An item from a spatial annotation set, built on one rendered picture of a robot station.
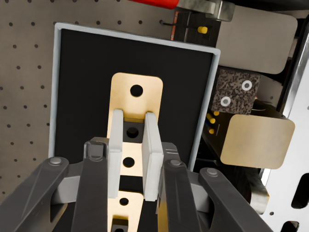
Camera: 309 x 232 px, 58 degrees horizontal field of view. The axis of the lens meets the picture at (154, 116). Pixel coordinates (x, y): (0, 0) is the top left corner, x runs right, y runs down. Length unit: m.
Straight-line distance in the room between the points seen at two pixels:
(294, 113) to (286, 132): 0.10
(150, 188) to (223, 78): 0.20
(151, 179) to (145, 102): 0.08
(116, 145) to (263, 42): 0.25
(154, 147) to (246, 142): 0.25
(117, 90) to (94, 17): 0.51
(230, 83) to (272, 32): 0.08
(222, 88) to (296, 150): 0.24
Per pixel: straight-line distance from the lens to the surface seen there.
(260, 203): 0.41
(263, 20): 0.36
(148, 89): 0.21
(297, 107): 0.50
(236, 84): 0.33
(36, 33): 0.74
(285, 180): 0.55
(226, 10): 0.33
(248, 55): 0.35
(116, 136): 0.16
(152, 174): 0.15
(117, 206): 0.30
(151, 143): 0.16
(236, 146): 0.38
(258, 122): 0.38
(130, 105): 0.21
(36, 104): 0.77
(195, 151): 0.27
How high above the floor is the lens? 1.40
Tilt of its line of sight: 70 degrees down
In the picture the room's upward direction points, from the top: 166 degrees clockwise
